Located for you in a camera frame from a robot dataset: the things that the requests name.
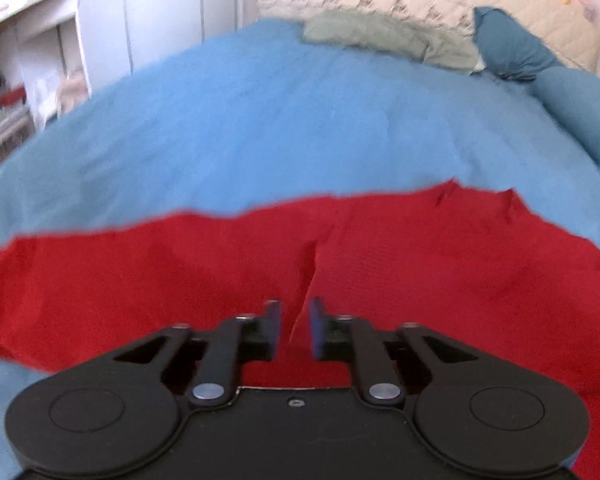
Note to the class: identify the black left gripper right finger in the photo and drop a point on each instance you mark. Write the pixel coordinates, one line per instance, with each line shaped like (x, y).
(470, 410)

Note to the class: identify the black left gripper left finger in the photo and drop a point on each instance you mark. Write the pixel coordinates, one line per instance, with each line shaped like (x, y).
(117, 413)

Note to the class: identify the red small garment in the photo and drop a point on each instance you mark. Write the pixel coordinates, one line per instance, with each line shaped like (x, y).
(475, 266)

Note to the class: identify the light blue duvet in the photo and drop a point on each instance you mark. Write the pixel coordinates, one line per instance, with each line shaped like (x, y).
(572, 97)

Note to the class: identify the light blue bed sheet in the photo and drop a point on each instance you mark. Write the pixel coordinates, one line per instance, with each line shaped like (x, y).
(258, 116)

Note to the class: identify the white shelf unit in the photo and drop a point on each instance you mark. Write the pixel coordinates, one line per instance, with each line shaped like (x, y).
(54, 54)

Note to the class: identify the dark blue pillow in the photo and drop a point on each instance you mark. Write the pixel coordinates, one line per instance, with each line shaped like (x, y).
(507, 48)

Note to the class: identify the pale green folded cloth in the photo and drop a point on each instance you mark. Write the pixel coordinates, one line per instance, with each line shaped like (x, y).
(420, 42)

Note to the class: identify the white wardrobe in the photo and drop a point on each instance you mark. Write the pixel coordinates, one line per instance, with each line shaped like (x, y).
(180, 5)

